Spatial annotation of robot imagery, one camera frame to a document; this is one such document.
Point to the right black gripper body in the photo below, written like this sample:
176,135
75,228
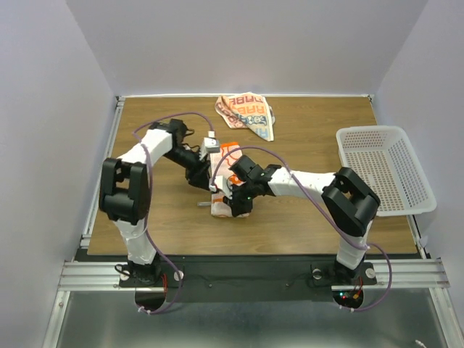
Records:
242,196

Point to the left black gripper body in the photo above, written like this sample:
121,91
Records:
190,161

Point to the orange flower towel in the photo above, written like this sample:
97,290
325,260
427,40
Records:
218,208

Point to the lettered beige towel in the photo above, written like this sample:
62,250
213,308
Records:
247,110

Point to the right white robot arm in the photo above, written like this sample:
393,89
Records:
343,197

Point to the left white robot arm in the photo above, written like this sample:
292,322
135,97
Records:
126,186

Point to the white plastic basket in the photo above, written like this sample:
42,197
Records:
386,160

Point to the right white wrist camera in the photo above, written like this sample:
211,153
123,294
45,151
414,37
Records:
223,184

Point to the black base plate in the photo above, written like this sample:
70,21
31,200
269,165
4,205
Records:
245,278

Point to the aluminium rail frame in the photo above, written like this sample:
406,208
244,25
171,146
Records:
409,306

